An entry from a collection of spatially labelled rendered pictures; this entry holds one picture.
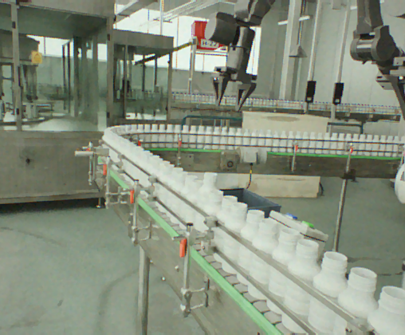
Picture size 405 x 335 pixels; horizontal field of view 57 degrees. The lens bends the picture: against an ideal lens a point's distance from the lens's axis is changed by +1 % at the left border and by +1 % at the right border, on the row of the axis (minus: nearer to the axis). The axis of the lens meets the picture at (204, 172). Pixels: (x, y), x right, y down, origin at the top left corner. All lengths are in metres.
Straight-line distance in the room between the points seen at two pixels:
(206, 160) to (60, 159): 2.01
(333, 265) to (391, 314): 0.12
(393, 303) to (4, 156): 4.05
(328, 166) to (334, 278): 2.51
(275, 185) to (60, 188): 2.91
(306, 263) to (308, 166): 2.40
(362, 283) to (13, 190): 4.05
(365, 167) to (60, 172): 3.08
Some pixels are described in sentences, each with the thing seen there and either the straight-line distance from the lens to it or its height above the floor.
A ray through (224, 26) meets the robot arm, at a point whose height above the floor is 1.58.
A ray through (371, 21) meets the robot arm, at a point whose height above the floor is 1.65.
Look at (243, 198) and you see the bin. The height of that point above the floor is 0.90.
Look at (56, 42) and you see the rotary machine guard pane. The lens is 4.32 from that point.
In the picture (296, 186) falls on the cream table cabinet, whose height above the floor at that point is 0.17.
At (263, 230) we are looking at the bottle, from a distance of 0.78.
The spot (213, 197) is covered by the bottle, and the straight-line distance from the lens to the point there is 0.96.
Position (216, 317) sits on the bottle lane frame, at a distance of 0.95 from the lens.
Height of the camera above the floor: 1.42
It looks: 12 degrees down
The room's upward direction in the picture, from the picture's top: 4 degrees clockwise
